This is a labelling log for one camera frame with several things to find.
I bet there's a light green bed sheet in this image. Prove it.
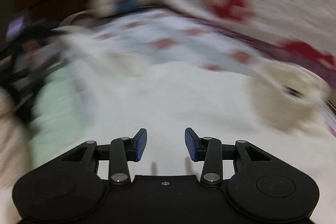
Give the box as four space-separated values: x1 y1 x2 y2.
29 67 85 168

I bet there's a checkered grey pink blanket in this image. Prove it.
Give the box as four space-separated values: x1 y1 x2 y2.
57 8 266 72

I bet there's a cream fleece zip jacket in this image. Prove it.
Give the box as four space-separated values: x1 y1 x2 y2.
26 58 336 224

